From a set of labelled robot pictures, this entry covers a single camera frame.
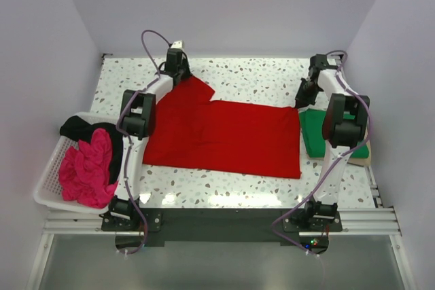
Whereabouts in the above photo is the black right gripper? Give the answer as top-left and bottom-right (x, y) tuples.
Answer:
(295, 78), (321, 110)

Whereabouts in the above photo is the red t-shirt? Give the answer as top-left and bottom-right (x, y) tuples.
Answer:
(143, 77), (301, 179)

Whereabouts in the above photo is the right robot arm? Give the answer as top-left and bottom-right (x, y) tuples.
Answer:
(296, 69), (371, 207)

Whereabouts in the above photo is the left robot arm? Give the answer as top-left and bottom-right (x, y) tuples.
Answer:
(110, 60), (192, 206)

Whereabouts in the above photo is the green folded t-shirt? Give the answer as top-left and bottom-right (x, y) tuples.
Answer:
(298, 108), (370, 159)

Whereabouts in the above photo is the tan cardboard board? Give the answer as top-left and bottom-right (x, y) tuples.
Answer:
(305, 141), (371, 166)

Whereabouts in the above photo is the black garment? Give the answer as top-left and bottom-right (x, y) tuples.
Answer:
(59, 115), (123, 184)

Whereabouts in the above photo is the pink garment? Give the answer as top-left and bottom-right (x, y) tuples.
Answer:
(58, 128), (118, 209)

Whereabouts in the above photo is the white plastic laundry basket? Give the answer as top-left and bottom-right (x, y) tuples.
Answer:
(33, 111), (118, 215)

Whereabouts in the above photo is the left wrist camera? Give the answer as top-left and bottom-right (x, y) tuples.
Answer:
(164, 40), (184, 73)

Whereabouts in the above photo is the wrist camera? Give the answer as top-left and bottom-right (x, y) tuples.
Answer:
(164, 40), (184, 73)
(309, 54), (338, 79)

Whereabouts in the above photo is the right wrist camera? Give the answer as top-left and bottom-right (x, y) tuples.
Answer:
(309, 54), (338, 79)

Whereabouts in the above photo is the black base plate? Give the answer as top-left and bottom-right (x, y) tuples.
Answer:
(101, 202), (343, 253)

